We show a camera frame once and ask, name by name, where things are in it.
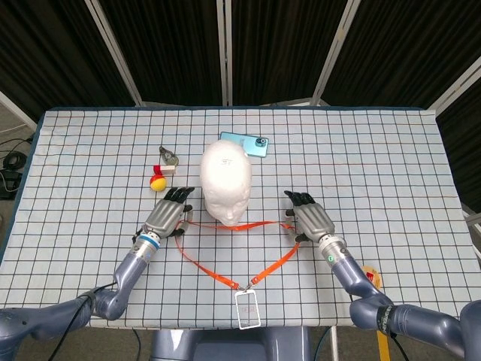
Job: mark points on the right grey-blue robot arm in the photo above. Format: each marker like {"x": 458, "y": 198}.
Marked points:
{"x": 349, "y": 274}

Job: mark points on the white table leg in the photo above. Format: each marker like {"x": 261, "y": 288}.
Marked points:
{"x": 333, "y": 338}

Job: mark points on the black power brick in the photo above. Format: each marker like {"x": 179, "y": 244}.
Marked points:
{"x": 7, "y": 184}

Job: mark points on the blue checked tablecloth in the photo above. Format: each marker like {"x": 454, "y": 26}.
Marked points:
{"x": 376, "y": 169}

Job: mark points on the yellow red foam ball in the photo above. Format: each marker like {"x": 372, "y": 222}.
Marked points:
{"x": 158, "y": 183}

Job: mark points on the black folding screen white frame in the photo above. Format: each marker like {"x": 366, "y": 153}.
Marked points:
{"x": 169, "y": 49}

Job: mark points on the grey metal clip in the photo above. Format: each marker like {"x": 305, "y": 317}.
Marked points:
{"x": 167, "y": 155}

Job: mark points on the white foam mannequin head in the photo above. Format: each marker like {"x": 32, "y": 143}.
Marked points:
{"x": 225, "y": 176}

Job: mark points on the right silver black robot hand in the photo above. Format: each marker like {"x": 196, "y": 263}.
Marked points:
{"x": 312, "y": 218}

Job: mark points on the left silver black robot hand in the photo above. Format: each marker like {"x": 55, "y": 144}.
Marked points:
{"x": 165, "y": 216}

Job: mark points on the red white small block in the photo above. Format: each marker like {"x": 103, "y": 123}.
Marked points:
{"x": 167, "y": 170}

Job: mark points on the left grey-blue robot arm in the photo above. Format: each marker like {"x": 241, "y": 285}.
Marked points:
{"x": 127, "y": 267}

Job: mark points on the grey-blue robot torso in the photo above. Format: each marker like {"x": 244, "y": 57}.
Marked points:
{"x": 225, "y": 346}

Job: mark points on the teal smartphone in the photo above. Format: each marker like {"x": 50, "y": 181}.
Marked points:
{"x": 255, "y": 146}

